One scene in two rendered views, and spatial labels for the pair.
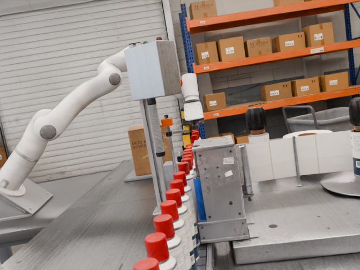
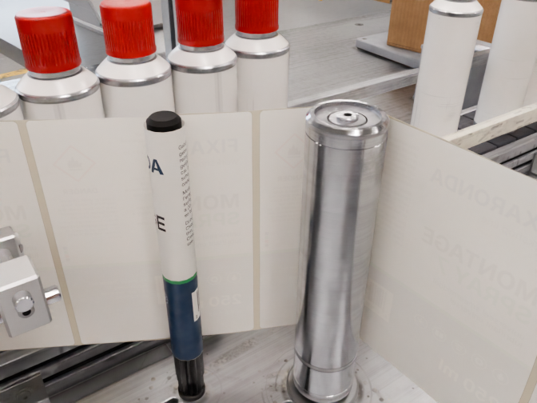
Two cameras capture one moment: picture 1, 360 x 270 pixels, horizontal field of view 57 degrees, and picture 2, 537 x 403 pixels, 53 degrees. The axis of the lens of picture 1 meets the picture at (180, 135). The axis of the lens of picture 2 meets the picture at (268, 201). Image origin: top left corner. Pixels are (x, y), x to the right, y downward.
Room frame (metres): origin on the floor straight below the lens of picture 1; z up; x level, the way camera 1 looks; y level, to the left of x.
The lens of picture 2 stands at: (1.01, -0.36, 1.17)
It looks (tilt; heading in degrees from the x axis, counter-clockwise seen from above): 33 degrees down; 48
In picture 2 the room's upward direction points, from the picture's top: 1 degrees clockwise
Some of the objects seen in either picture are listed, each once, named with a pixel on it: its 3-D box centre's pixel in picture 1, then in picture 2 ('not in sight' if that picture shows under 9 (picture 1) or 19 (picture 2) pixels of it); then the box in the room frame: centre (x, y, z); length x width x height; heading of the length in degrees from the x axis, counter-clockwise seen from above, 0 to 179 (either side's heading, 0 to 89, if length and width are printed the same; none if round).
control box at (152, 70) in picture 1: (153, 71); not in sight; (1.25, 0.06, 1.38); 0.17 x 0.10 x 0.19; 48
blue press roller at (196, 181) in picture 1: (202, 203); not in sight; (0.88, -0.03, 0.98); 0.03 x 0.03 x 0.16
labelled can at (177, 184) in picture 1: (182, 220); not in sight; (0.78, 0.03, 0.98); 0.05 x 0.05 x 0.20
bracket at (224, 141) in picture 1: (212, 142); not in sight; (0.91, -0.09, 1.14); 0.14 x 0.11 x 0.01; 173
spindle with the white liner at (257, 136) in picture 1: (259, 142); not in sight; (1.39, -0.33, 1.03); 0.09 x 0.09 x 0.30
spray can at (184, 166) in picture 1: (188, 195); not in sight; (0.97, 0.01, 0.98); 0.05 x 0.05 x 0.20
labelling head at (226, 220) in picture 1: (217, 187); not in sight; (0.91, -0.08, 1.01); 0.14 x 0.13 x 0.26; 173
